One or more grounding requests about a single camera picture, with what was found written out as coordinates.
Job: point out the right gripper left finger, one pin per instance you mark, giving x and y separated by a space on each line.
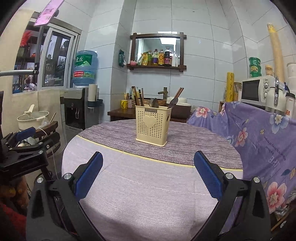
72 188

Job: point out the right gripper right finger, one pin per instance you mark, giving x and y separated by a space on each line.
224 187

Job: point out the dark red wooden spoon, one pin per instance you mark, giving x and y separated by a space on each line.
173 102

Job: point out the dark brown wooden chopstick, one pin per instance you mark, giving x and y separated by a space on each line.
136 95

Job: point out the black chopstick silver band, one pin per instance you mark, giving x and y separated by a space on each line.
140 96

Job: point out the left hand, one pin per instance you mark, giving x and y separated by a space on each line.
14 194

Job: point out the white pot with lid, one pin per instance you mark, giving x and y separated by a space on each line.
31 118

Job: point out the purple floral cloth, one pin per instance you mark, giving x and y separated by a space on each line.
265 142

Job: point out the water dispenser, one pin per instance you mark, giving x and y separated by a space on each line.
80 113

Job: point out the dark wooden side table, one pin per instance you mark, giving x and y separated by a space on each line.
129 113

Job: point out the paper cup stack holder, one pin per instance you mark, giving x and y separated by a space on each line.
93 100

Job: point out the yellow mug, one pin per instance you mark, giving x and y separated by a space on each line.
124 104

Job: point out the cream plastic utensil holder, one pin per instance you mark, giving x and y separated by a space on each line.
152 124

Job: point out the yellow rolled mat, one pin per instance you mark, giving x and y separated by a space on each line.
229 87

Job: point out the white microwave oven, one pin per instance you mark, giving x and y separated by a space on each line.
254 90

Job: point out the white thermos jug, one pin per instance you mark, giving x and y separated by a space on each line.
275 100

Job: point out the brown chopstick far right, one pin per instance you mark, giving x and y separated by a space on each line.
179 92

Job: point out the blue water jug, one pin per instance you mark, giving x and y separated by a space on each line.
84 68

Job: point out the brown chopstick near gripper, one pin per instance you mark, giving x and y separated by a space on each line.
142 93

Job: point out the green stacked containers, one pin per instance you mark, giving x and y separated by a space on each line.
254 67

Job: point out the tall beige cup stack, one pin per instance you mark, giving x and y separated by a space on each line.
279 70

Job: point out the pink smartphone on stand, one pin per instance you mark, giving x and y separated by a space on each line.
51 10

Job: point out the wooden framed mirror shelf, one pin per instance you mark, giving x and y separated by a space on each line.
164 50

